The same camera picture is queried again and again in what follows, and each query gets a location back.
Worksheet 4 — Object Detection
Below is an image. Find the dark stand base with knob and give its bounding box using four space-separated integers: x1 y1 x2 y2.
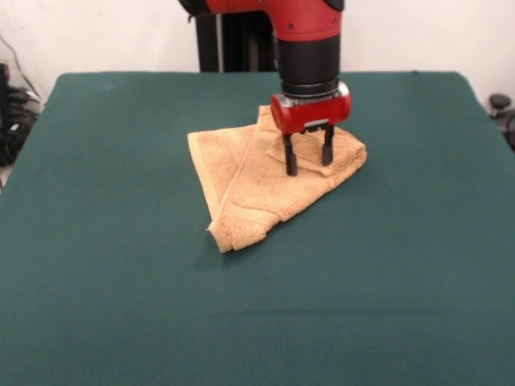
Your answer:
488 93 515 153
0 62 41 166

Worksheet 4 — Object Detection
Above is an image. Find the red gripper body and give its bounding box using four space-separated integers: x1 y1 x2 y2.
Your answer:
270 91 352 136

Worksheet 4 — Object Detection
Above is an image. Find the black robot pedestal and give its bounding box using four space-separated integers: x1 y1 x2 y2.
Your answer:
187 14 281 73

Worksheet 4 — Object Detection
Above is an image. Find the dark green table cloth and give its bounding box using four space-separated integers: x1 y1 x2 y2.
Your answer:
0 70 515 386

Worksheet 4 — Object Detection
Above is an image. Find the thin grey cable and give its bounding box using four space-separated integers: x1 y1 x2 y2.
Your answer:
0 34 41 98

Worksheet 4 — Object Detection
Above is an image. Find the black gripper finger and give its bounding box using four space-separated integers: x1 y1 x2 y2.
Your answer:
282 133 299 177
320 124 336 167

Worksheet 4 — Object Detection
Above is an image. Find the tan terry towel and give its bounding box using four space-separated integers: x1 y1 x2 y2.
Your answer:
187 105 368 254

